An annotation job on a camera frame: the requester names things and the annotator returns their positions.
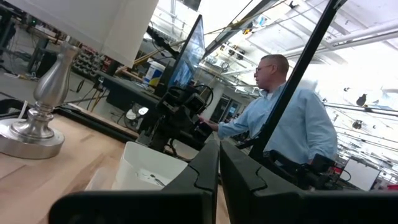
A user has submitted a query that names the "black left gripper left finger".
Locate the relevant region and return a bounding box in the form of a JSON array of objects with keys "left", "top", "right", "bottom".
[{"left": 49, "top": 140, "right": 220, "bottom": 224}]

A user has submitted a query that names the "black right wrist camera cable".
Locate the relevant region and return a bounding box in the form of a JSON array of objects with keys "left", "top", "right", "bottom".
[{"left": 194, "top": 84, "right": 215, "bottom": 108}]

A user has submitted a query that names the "person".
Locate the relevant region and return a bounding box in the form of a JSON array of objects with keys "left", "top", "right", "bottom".
[{"left": 198, "top": 54, "right": 338, "bottom": 166}]

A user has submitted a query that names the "white plastic bin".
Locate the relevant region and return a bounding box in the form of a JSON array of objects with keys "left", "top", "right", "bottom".
[{"left": 111, "top": 141, "right": 190, "bottom": 191}]

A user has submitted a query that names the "white display panel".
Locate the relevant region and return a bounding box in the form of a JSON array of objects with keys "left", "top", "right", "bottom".
[{"left": 340, "top": 157, "right": 381, "bottom": 191}]

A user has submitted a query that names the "black desk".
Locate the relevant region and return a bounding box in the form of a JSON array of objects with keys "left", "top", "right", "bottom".
[{"left": 96, "top": 70, "right": 162, "bottom": 110}]

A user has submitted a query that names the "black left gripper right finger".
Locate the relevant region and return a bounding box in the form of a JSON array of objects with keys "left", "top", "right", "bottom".
[{"left": 220, "top": 141, "right": 398, "bottom": 224}]

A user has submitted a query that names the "white lamp cord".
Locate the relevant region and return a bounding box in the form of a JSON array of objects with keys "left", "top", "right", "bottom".
[{"left": 17, "top": 100, "right": 29, "bottom": 121}]

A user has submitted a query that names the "black flat monitor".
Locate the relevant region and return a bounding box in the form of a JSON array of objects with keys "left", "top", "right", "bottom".
[{"left": 167, "top": 14, "right": 206, "bottom": 91}]

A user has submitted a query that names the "silver metal lamp base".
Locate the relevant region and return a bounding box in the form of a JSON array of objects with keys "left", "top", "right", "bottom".
[{"left": 0, "top": 40, "right": 81, "bottom": 160}]

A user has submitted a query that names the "white fabric lamp shade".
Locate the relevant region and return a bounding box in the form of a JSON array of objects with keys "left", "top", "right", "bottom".
[{"left": 6, "top": 0, "right": 160, "bottom": 68}]

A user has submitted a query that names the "white plastic bucket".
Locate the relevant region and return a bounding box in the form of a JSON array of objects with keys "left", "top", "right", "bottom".
[{"left": 143, "top": 61, "right": 166, "bottom": 87}]

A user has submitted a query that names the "black aluminium table frame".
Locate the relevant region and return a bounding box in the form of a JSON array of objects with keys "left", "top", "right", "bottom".
[{"left": 0, "top": 0, "right": 348, "bottom": 161}]

